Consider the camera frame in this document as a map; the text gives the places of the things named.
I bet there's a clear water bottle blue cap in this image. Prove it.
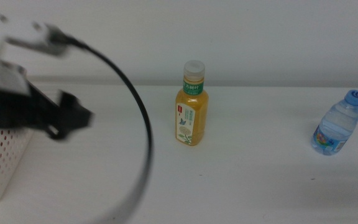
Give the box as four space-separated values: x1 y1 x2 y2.
311 89 358 156

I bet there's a yellow tea bottle white cap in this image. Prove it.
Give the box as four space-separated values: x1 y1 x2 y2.
175 60 209 146

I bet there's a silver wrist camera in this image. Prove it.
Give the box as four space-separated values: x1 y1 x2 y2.
6 35 70 57

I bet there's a black braided cable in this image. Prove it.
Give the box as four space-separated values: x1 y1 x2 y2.
47 26 154 224

